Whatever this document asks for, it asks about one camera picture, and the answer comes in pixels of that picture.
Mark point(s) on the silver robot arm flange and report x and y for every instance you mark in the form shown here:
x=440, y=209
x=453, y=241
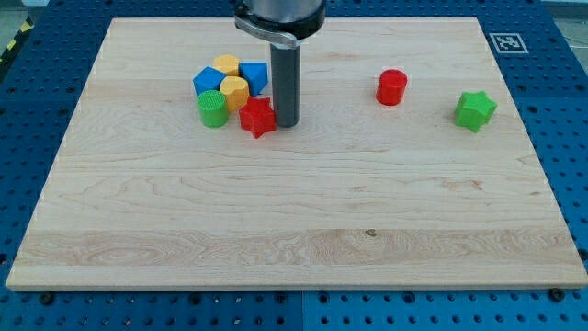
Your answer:
x=283, y=23

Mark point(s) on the red star block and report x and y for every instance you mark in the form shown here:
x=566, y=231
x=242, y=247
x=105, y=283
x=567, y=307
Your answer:
x=257, y=116

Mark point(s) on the green star block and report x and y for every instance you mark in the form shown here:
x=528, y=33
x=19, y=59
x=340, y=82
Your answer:
x=474, y=109

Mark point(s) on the yellow heart block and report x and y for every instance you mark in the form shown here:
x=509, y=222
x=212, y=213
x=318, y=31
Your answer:
x=236, y=92

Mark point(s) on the blue triangle block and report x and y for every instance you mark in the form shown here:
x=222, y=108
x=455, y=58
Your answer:
x=256, y=76

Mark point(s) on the green cylinder block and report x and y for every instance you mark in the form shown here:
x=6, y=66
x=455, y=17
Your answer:
x=212, y=109

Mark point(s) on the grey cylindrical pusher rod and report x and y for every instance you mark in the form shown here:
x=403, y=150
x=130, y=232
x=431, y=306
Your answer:
x=285, y=70

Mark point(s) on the light wooden board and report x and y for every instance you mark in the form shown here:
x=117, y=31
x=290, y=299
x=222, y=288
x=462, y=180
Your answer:
x=358, y=195

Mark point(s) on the yellow hexagon block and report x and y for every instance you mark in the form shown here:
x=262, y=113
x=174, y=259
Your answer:
x=227, y=64

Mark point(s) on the blue cube block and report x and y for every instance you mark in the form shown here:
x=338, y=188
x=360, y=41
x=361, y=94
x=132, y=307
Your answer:
x=207, y=79

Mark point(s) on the red cylinder block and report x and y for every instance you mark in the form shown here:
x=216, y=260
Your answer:
x=392, y=84

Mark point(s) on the white fiducial marker tag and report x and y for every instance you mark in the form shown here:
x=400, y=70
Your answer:
x=508, y=43

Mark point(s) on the black bolt left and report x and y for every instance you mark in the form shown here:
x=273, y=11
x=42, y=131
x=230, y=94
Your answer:
x=47, y=298

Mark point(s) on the black bolt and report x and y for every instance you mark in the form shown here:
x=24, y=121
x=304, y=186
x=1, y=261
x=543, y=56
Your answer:
x=47, y=298
x=556, y=294

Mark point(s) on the black bolt right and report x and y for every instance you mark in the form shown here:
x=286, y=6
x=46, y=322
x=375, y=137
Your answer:
x=556, y=294

